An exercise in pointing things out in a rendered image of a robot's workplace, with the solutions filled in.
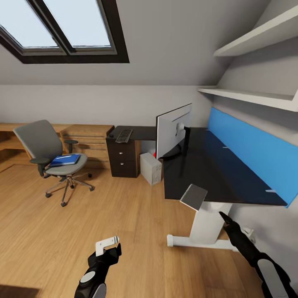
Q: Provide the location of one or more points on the folder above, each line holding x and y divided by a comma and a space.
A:
64, 160

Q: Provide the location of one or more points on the swivel chair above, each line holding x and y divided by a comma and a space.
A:
43, 145

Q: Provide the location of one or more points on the keyboard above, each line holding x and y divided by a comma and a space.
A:
125, 135

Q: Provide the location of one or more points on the monitor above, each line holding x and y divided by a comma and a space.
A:
171, 128

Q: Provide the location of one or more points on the notebook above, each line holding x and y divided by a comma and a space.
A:
194, 197

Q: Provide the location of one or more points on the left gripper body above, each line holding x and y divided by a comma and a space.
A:
109, 257

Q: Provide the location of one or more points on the desktop computer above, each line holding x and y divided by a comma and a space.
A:
150, 168

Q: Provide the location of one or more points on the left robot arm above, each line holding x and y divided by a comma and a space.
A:
92, 284

